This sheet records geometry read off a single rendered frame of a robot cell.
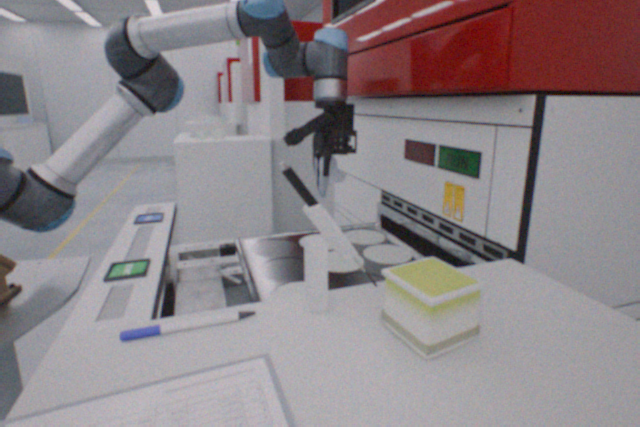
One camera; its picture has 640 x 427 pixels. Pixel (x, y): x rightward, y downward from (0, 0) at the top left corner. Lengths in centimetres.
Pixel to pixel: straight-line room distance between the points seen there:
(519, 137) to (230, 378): 51
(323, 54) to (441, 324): 60
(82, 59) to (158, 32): 793
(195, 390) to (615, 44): 73
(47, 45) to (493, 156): 871
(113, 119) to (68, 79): 784
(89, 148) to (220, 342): 72
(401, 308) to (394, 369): 6
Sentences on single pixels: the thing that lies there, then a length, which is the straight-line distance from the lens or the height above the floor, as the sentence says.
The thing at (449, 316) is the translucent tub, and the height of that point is 101.
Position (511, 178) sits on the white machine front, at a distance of 64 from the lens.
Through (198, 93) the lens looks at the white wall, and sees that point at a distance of 852.
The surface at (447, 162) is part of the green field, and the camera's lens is 75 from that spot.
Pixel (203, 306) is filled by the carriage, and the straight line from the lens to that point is 65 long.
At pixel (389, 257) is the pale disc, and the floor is 90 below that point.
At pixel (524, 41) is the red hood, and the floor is 129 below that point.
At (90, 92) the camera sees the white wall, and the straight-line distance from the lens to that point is 877.
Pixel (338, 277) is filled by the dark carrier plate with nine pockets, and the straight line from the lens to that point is 67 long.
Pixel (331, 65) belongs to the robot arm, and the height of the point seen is 128.
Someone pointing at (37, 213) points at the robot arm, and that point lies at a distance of 106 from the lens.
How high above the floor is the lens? 121
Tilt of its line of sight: 13 degrees down
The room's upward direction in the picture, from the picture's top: straight up
